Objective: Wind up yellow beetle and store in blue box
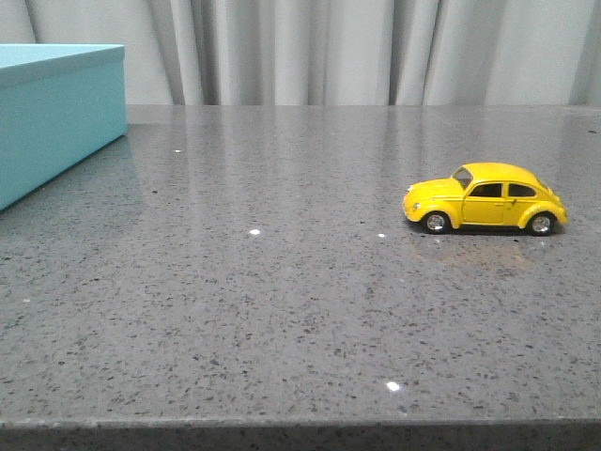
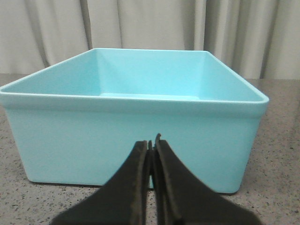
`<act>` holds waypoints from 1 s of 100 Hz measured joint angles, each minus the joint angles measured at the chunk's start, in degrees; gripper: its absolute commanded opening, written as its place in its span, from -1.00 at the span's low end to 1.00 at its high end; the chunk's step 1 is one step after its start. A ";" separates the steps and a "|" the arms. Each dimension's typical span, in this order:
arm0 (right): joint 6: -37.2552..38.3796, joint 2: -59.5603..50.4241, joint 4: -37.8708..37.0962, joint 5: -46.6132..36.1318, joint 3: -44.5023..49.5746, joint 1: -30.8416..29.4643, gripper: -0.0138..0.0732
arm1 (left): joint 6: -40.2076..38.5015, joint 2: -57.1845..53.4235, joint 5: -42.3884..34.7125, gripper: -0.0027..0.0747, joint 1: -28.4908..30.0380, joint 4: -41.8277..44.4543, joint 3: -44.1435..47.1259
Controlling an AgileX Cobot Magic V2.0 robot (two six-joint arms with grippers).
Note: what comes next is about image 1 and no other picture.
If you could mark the yellow toy beetle car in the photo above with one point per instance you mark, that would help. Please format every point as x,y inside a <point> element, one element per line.
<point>485,194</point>

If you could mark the light blue box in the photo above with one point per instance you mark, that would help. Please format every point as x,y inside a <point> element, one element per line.
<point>59,104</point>

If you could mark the grey curtain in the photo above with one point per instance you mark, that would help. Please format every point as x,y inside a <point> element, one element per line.
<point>334,52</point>

